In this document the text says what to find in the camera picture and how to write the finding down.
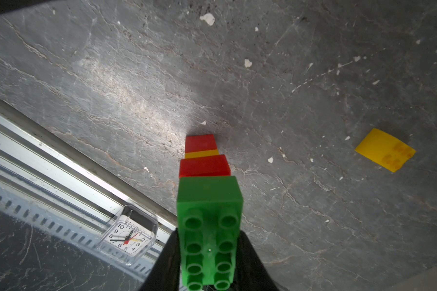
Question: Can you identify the small red lego brick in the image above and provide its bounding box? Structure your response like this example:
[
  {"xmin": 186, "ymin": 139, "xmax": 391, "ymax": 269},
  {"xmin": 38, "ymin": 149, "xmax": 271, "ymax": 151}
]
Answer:
[{"xmin": 185, "ymin": 134, "xmax": 217, "ymax": 154}]

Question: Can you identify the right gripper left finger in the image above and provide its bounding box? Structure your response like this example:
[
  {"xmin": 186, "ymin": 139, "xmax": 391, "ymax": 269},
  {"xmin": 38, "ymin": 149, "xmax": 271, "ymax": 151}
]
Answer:
[{"xmin": 139, "ymin": 229, "xmax": 181, "ymax": 291}]

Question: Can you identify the yellow sloped lego brick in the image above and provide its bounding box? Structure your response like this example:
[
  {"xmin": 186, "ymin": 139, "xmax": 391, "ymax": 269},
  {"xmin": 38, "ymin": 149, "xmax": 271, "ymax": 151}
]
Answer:
[{"xmin": 355, "ymin": 129, "xmax": 416, "ymax": 173}]

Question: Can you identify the small white desk clock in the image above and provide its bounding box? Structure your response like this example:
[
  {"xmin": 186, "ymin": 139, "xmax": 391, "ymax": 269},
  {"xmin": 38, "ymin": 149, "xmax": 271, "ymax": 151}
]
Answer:
[{"xmin": 95, "ymin": 204, "xmax": 159, "ymax": 266}]

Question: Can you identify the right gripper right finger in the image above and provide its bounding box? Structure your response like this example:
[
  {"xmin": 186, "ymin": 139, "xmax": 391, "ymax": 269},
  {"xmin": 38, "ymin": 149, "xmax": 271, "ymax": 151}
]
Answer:
[{"xmin": 234, "ymin": 230, "xmax": 278, "ymax": 291}]

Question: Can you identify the green lego brick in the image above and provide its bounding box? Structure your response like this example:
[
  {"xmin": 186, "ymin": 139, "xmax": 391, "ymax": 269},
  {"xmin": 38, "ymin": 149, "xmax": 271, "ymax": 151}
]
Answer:
[{"xmin": 177, "ymin": 176, "xmax": 244, "ymax": 291}]

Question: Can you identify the long red lego brick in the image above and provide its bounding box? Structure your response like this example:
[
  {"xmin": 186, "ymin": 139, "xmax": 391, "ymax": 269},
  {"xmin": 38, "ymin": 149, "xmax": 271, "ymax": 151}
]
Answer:
[{"xmin": 179, "ymin": 155, "xmax": 231, "ymax": 178}]

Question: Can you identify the small yellow lego brick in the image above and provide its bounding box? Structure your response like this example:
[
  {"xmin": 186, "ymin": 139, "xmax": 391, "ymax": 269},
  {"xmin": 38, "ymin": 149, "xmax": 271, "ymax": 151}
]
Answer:
[{"xmin": 185, "ymin": 149, "xmax": 220, "ymax": 159}]

